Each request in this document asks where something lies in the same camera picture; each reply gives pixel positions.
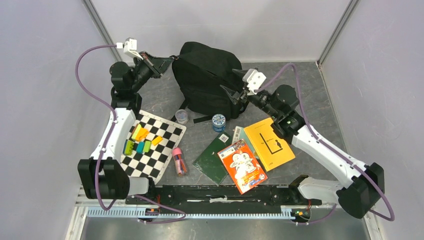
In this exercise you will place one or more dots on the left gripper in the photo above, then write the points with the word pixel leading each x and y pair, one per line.
pixel 157 66

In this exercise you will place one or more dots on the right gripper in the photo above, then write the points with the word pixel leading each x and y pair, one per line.
pixel 235 96

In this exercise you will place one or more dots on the black student backpack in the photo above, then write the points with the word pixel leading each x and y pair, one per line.
pixel 202 72

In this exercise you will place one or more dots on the yellow hardcover book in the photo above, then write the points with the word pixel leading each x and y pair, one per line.
pixel 271 150

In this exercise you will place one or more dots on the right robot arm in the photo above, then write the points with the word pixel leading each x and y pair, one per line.
pixel 357 186

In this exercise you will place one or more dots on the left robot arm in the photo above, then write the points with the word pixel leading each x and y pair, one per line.
pixel 101 174

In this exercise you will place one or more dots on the blue lidded round tub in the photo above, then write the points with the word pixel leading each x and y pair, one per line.
pixel 218 122

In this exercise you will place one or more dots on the teal book with barcode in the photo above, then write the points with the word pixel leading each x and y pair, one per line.
pixel 239 134

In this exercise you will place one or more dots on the clear jar of paperclips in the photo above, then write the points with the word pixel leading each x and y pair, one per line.
pixel 181 116

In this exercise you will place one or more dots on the orange toy block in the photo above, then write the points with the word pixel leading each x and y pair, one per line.
pixel 142 133

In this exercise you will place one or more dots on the checkered chess board mat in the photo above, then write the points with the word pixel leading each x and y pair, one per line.
pixel 154 163

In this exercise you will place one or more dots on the yellow toy block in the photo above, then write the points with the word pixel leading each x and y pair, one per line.
pixel 156 140

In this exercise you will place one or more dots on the green toy block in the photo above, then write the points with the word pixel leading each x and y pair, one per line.
pixel 147 146

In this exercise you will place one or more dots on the green notebook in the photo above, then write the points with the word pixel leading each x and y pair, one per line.
pixel 209 162

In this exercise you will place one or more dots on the orange comic book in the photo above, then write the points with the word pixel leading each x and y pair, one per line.
pixel 242 166

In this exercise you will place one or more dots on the teal toy block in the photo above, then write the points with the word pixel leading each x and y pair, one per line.
pixel 140 147

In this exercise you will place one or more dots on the pink capped pencil tube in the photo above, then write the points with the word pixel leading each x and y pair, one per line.
pixel 178 159

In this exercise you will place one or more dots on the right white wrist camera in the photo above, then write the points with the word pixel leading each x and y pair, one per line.
pixel 253 79

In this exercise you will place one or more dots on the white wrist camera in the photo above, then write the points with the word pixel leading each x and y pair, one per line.
pixel 129 47
pixel 253 79

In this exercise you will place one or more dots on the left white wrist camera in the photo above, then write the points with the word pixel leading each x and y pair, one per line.
pixel 129 47

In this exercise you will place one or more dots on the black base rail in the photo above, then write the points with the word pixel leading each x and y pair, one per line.
pixel 226 199

